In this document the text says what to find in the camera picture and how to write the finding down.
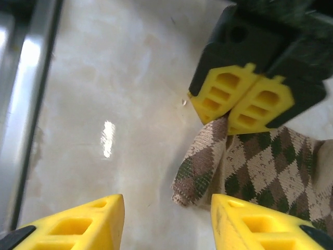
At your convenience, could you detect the beige brown green argyle sock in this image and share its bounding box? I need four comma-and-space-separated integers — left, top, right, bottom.
171, 116, 231, 207
208, 126, 333, 234

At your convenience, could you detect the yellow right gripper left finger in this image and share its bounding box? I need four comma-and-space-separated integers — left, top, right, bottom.
0, 194, 125, 250

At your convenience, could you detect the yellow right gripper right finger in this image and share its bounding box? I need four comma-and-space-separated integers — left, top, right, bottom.
210, 194, 333, 250

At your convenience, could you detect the aluminium frame rail by bases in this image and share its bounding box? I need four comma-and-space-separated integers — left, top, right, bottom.
0, 0, 65, 232

